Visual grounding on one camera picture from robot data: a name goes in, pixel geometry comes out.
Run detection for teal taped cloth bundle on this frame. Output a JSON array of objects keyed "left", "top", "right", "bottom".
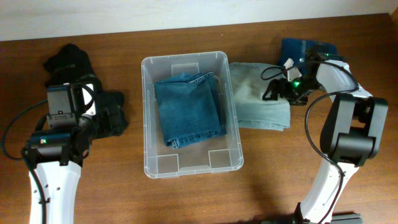
[{"left": 277, "top": 38, "right": 346, "bottom": 77}]

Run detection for light blue jeans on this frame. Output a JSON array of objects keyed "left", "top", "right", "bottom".
[{"left": 229, "top": 62, "right": 290, "bottom": 131}]

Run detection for dark blue jeans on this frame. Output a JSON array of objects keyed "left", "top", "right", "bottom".
[{"left": 154, "top": 72, "right": 226, "bottom": 149}]

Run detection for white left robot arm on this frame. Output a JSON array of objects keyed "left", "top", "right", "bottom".
[{"left": 21, "top": 103, "right": 127, "bottom": 223}]

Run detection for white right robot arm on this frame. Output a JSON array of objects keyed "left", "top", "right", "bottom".
[{"left": 262, "top": 42, "right": 388, "bottom": 223}]

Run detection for black folded garment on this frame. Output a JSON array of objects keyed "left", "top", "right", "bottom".
[{"left": 44, "top": 44, "right": 128, "bottom": 130}]

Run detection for clear plastic storage bin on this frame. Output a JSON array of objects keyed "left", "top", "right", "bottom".
[{"left": 141, "top": 51, "right": 244, "bottom": 179}]

